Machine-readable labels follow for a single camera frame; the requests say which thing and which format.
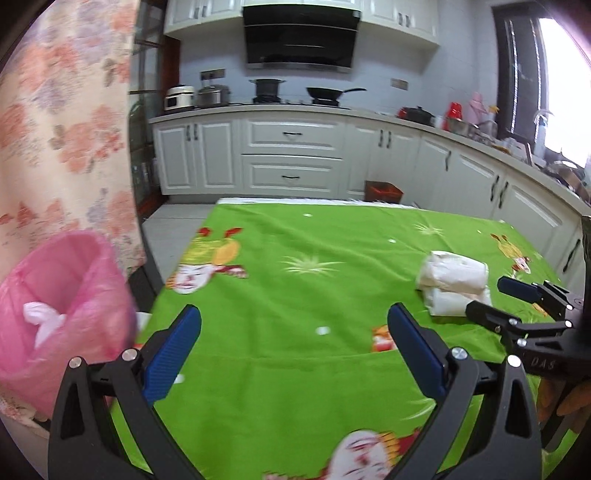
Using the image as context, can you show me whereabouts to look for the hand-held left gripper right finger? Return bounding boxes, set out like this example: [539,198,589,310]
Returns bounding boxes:
[387,302,543,480]

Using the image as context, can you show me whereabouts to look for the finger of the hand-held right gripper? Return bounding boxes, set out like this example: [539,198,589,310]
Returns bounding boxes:
[465,300,571,350]
[497,276,583,319]

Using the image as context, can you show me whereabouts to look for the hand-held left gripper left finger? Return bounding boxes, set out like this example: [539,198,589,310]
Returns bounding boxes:
[48,304,203,480]

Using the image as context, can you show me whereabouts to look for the white bundle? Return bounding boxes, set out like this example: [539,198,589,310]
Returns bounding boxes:
[424,286,492,318]
[417,250,489,294]

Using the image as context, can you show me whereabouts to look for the pink bag-lined trash bin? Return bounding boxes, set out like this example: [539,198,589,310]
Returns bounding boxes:
[0,231,138,416]

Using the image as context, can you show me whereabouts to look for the person's right hand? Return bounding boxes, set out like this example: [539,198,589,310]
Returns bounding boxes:
[538,381,591,435]

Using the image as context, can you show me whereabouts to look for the green printed tablecloth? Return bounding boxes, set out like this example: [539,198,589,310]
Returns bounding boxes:
[111,203,578,480]

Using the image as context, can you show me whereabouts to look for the steel faucet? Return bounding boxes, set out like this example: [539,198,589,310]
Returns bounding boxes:
[533,110,555,162]

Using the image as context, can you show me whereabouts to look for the dark red floor bin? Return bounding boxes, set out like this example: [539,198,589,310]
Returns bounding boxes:
[365,180,403,203]

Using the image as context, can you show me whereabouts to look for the steel bowl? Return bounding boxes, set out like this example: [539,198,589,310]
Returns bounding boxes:
[444,116,480,137]

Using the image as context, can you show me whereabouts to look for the red and black pot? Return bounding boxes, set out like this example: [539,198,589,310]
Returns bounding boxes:
[398,106,435,125]

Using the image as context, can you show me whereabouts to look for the brown glass door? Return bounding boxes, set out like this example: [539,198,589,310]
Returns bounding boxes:
[128,28,181,217]

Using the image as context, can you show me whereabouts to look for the kitchen window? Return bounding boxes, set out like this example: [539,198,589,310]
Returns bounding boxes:
[492,0,591,158]

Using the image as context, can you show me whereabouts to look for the white lower cabinets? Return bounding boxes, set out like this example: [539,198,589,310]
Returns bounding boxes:
[148,104,591,287]

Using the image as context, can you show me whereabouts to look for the white cabinets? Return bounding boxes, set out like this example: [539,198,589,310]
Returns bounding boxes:
[164,0,440,45]
[148,104,591,287]

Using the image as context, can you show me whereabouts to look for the white rice cooker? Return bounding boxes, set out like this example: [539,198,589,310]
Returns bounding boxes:
[165,85,195,112]

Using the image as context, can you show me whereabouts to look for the steel pressure cooker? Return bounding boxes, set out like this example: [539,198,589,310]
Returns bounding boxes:
[196,84,232,108]

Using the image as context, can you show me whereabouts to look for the floral curtain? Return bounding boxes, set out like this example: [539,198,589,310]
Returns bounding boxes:
[0,0,147,284]

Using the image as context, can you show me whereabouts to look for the black wok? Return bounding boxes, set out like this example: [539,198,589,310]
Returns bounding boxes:
[306,87,367,106]

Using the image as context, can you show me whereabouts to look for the black stockpot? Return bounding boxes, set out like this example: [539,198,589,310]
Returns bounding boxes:
[249,78,287,103]

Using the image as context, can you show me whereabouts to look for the white upper cabinets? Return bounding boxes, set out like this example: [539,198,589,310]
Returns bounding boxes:
[164,0,440,45]

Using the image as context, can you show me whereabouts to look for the black range hood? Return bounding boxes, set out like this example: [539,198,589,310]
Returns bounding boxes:
[242,6,362,73]

